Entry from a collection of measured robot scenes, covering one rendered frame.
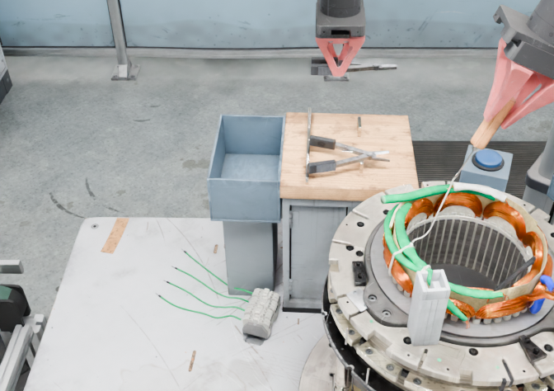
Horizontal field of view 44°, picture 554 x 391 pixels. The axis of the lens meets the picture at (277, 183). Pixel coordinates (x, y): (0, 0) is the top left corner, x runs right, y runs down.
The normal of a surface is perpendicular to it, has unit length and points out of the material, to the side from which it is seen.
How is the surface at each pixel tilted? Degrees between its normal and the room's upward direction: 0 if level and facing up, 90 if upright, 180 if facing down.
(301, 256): 90
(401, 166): 0
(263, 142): 90
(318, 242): 90
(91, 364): 0
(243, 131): 90
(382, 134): 0
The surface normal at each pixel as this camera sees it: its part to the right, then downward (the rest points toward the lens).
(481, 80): -0.01, -0.76
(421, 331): 0.08, 0.64
